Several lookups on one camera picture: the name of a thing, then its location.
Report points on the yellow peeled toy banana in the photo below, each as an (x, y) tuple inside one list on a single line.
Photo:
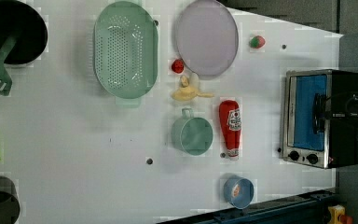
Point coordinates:
[(189, 88)]

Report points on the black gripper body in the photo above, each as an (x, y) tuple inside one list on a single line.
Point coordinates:
[(342, 107)]

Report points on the black toaster oven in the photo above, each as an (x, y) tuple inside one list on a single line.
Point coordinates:
[(307, 139)]

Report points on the blue bowl with orange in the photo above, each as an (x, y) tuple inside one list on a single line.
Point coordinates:
[(238, 191)]

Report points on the red ketchup bottle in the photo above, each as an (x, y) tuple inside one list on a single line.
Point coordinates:
[(230, 122)]

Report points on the toy strawberry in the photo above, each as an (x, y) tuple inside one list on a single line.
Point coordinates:
[(257, 42)]

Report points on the red toy tomato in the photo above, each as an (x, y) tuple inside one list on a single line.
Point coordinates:
[(178, 66)]

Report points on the black round pot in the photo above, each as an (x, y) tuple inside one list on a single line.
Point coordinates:
[(21, 20)]

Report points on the green mug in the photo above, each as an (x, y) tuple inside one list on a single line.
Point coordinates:
[(190, 134)]

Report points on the green perforated colander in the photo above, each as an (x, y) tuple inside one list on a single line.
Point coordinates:
[(125, 56)]

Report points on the lilac round plate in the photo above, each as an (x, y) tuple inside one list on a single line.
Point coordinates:
[(207, 37)]

